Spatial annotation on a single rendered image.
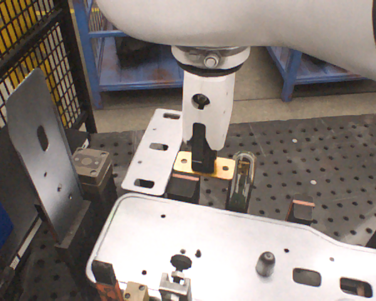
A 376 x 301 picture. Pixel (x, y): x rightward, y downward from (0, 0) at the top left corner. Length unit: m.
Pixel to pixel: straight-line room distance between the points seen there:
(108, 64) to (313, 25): 2.70
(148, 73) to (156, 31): 2.45
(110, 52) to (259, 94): 1.16
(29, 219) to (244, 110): 2.04
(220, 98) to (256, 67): 2.72
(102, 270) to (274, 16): 0.40
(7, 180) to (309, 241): 0.64
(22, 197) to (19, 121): 0.29
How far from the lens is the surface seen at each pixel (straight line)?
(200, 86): 0.39
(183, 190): 0.85
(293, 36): 0.20
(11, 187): 0.88
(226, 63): 0.38
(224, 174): 0.52
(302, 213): 0.84
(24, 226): 0.80
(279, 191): 1.25
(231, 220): 0.78
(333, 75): 2.80
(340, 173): 1.36
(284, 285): 0.73
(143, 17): 0.26
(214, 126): 0.41
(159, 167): 0.87
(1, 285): 0.69
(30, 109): 0.61
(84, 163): 0.83
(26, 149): 0.61
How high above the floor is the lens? 1.64
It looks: 46 degrees down
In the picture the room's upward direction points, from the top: straight up
